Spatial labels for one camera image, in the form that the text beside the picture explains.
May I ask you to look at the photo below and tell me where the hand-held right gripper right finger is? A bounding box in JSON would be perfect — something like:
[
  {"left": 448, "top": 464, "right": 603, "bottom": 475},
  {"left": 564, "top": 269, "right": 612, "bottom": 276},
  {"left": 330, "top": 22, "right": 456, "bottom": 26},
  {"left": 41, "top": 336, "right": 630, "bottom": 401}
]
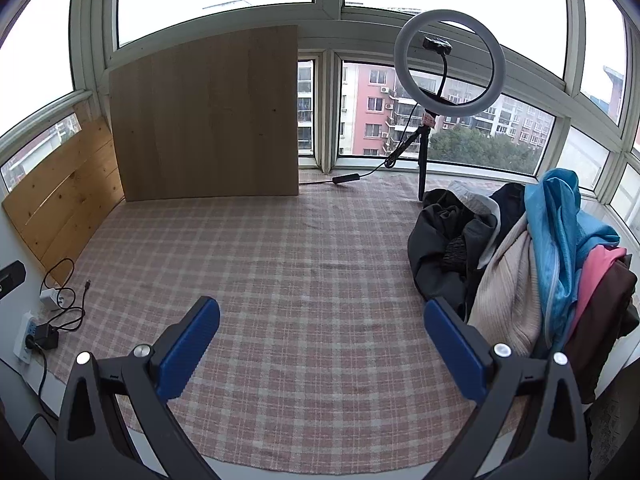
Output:
[{"left": 422, "top": 296, "right": 591, "bottom": 480}]

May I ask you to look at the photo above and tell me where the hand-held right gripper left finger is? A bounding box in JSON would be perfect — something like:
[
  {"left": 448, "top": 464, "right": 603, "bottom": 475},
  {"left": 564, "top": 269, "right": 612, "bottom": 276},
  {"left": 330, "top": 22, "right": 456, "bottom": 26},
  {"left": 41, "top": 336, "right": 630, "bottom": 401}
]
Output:
[{"left": 54, "top": 296, "right": 221, "bottom": 480}]

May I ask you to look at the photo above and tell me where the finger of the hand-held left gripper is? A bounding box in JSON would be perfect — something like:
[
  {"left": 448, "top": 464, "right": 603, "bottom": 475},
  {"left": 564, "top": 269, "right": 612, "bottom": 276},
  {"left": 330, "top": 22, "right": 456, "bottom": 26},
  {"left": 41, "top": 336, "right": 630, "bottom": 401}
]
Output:
[{"left": 0, "top": 260, "right": 26, "bottom": 301}]

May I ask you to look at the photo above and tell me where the white charger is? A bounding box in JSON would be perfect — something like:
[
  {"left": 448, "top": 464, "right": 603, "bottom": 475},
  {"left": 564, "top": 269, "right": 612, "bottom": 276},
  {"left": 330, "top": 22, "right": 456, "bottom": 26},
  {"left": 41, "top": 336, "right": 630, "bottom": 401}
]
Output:
[{"left": 40, "top": 287, "right": 71, "bottom": 313}]

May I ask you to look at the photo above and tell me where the white power strip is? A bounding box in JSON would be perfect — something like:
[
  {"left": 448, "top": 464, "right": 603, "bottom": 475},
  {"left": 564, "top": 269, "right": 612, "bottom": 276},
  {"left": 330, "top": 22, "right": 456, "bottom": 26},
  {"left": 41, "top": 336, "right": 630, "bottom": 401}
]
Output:
[{"left": 14, "top": 311, "right": 41, "bottom": 363}]

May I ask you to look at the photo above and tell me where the black jacket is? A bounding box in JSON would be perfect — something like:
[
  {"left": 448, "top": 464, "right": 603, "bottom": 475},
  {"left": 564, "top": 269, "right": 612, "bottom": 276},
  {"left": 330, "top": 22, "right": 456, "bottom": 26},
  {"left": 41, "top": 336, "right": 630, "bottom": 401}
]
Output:
[{"left": 407, "top": 188, "right": 501, "bottom": 323}]

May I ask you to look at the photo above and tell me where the knotty pine wood board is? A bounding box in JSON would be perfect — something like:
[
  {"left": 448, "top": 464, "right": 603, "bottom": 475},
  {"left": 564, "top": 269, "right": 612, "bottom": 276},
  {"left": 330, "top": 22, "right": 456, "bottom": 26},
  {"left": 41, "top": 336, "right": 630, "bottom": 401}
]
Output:
[{"left": 1, "top": 102, "right": 126, "bottom": 286}]

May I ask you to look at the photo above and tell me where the pink plaid blanket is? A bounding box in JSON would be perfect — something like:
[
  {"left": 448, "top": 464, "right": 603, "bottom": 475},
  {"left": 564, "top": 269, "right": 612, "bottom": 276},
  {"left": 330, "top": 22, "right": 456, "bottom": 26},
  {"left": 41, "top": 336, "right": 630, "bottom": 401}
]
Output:
[{"left": 45, "top": 172, "right": 551, "bottom": 466}]

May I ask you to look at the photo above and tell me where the white shirt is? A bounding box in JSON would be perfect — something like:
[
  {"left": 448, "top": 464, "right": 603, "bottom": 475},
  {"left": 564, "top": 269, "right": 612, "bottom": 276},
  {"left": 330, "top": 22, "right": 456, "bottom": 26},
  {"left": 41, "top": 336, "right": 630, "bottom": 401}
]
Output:
[{"left": 452, "top": 180, "right": 501, "bottom": 271}]

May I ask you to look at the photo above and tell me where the dark brown garment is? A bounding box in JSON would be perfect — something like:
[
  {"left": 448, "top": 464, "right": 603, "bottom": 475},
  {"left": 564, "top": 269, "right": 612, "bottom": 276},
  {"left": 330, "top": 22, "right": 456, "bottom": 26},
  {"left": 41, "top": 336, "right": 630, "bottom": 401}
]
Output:
[{"left": 562, "top": 255, "right": 640, "bottom": 406}]

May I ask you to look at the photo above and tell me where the blue jacket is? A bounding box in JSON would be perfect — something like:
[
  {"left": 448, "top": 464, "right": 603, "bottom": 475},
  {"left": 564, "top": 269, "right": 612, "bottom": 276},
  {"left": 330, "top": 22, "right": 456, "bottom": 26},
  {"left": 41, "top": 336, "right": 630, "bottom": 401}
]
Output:
[{"left": 524, "top": 168, "right": 621, "bottom": 351}]

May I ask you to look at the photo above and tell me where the navy garment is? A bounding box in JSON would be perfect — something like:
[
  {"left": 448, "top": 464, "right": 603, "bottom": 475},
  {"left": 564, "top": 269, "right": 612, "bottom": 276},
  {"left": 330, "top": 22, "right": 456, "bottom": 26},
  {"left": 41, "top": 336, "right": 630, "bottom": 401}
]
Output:
[{"left": 492, "top": 182, "right": 527, "bottom": 248}]

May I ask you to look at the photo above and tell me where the pink garment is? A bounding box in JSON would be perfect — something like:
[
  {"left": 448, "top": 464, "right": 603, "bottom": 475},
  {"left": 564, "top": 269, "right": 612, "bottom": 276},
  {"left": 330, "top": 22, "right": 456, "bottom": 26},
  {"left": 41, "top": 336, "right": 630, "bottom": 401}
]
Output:
[{"left": 565, "top": 246, "right": 628, "bottom": 346}]

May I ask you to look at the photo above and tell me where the black tripod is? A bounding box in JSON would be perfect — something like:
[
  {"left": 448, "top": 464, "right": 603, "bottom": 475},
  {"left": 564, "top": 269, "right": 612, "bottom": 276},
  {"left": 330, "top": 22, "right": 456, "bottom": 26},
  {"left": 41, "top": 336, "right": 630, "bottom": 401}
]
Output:
[{"left": 384, "top": 110, "right": 443, "bottom": 202}]

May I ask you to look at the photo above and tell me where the light plywood board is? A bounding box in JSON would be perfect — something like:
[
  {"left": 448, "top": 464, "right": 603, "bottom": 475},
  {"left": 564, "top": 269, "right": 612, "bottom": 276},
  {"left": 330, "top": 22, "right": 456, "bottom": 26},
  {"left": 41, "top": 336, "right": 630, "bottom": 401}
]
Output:
[{"left": 109, "top": 24, "right": 300, "bottom": 203}]

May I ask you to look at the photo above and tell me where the black usb cable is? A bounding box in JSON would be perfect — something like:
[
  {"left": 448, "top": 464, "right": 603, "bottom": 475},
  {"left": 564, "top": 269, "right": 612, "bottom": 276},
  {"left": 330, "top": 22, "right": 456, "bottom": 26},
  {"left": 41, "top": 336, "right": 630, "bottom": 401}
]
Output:
[{"left": 42, "top": 258, "right": 93, "bottom": 333}]

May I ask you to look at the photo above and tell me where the black power adapter with cord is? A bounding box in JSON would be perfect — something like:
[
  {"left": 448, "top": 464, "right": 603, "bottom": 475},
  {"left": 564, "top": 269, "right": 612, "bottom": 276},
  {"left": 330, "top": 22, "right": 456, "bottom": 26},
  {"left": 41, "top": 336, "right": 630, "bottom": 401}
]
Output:
[{"left": 19, "top": 324, "right": 61, "bottom": 443}]

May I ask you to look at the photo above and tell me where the ring light cable with controller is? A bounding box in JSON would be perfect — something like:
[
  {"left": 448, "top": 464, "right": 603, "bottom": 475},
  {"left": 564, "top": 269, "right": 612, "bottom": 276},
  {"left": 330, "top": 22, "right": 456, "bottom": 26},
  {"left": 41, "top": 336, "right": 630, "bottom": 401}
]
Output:
[{"left": 300, "top": 100, "right": 426, "bottom": 186}]

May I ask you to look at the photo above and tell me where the white ring light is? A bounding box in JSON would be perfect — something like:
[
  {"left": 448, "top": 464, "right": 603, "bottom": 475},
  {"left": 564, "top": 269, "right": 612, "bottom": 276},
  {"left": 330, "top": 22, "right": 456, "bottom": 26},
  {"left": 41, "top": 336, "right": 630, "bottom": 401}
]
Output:
[{"left": 393, "top": 8, "right": 507, "bottom": 113}]

